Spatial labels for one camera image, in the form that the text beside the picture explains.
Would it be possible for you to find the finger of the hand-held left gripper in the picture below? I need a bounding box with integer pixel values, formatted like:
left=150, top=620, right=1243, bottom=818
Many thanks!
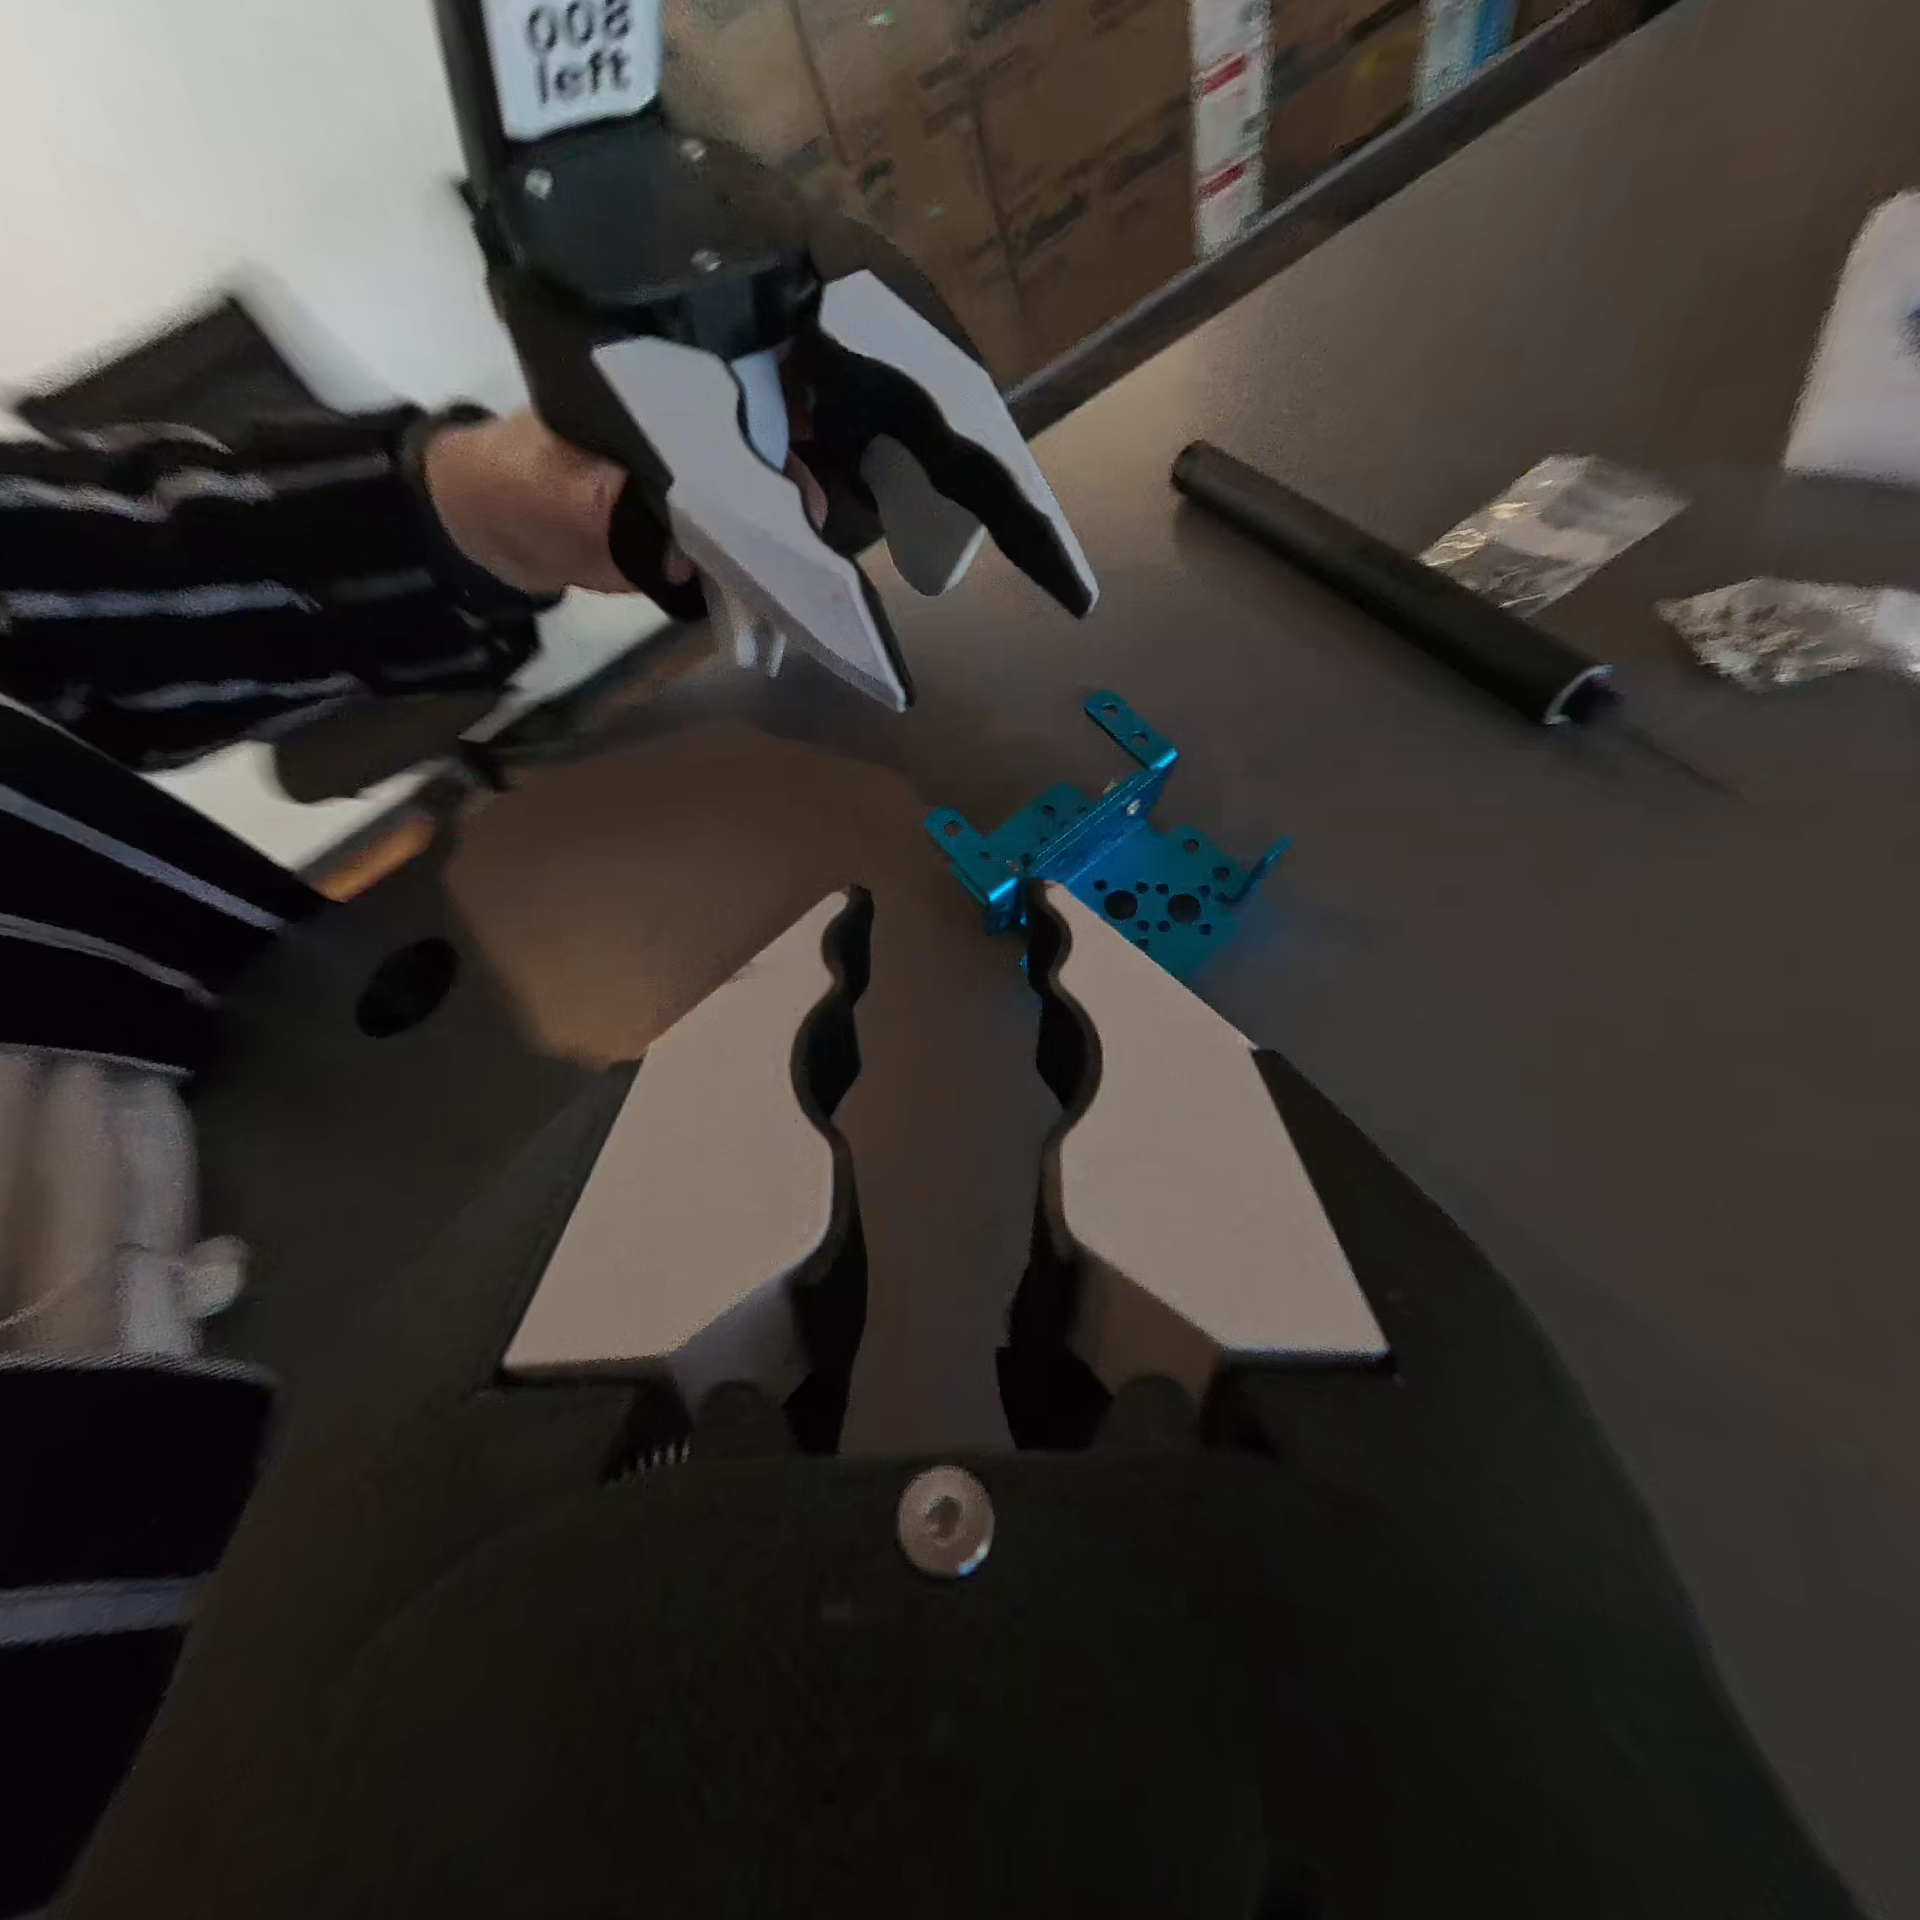
left=590, top=333, right=922, bottom=717
left=777, top=270, right=1103, bottom=625

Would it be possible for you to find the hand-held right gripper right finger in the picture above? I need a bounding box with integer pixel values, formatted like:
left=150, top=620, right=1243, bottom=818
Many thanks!
left=995, top=881, right=1391, bottom=1453

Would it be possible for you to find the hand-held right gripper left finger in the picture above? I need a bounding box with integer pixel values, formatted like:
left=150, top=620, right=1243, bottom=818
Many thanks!
left=498, top=884, right=878, bottom=1453

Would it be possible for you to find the blue metal bracket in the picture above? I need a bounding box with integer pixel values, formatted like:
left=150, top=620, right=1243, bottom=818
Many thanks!
left=922, top=688, right=1297, bottom=992

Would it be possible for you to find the black electric screwdriver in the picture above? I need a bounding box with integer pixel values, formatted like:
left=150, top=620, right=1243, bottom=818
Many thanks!
left=1171, top=440, right=1741, bottom=797

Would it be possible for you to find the dark desk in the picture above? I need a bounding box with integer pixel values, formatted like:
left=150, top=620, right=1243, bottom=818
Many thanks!
left=59, top=0, right=1920, bottom=1920

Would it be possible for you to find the round black desk grommet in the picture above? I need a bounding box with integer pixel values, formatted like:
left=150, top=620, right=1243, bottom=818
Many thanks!
left=355, top=937, right=461, bottom=1040

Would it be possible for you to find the person's left hand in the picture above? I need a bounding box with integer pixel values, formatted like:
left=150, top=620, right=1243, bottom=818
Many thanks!
left=422, top=410, right=636, bottom=596

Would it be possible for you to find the flat clear screw bag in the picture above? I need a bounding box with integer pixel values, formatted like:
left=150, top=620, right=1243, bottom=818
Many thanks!
left=1418, top=456, right=1690, bottom=618

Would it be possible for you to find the crumpled clear screw bag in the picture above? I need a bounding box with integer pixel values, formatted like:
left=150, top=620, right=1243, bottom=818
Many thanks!
left=1655, top=577, right=1920, bottom=692

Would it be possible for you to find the instruction booklet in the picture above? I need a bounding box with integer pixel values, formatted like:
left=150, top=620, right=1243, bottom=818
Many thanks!
left=1780, top=188, right=1920, bottom=484

